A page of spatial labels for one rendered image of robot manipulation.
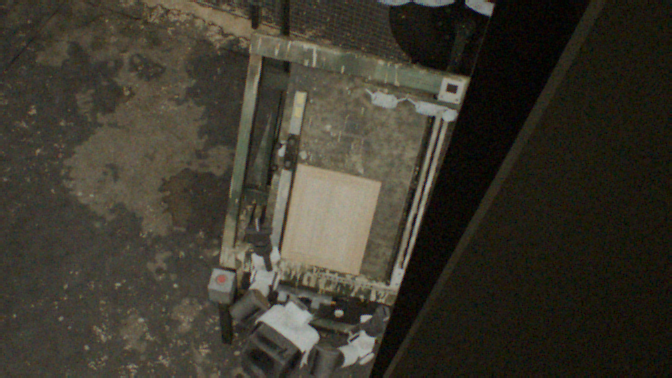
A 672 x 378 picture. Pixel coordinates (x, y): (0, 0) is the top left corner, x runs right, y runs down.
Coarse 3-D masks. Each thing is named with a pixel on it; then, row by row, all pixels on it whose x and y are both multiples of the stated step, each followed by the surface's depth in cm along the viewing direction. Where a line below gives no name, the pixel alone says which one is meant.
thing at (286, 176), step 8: (296, 96) 333; (304, 96) 333; (296, 104) 335; (304, 104) 336; (296, 120) 338; (296, 128) 340; (288, 176) 351; (280, 184) 353; (288, 184) 353; (280, 192) 355; (280, 200) 357; (280, 208) 359; (280, 216) 360; (280, 224) 362; (280, 232) 365; (272, 240) 367
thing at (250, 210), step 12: (276, 132) 430; (264, 144) 424; (252, 168) 414; (252, 180) 409; (252, 204) 400; (252, 216) 402; (240, 228) 391; (240, 240) 387; (240, 276) 441; (240, 288) 444; (360, 300) 428; (312, 324) 429; (324, 324) 430; (336, 324) 431; (348, 324) 432; (348, 336) 435
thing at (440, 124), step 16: (448, 80) 315; (448, 96) 318; (448, 112) 310; (432, 128) 335; (432, 144) 332; (432, 160) 336; (432, 176) 339; (416, 192) 344; (416, 208) 350; (416, 224) 350; (400, 256) 359; (400, 272) 362
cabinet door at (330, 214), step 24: (312, 168) 350; (312, 192) 356; (336, 192) 354; (360, 192) 353; (288, 216) 362; (312, 216) 361; (336, 216) 360; (360, 216) 358; (288, 240) 368; (312, 240) 367; (336, 240) 365; (360, 240) 363; (312, 264) 372; (336, 264) 371; (360, 264) 369
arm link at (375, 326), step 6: (384, 306) 289; (378, 312) 286; (384, 312) 288; (372, 318) 291; (378, 318) 286; (366, 324) 294; (372, 324) 291; (378, 324) 288; (384, 324) 285; (372, 330) 291; (378, 330) 289
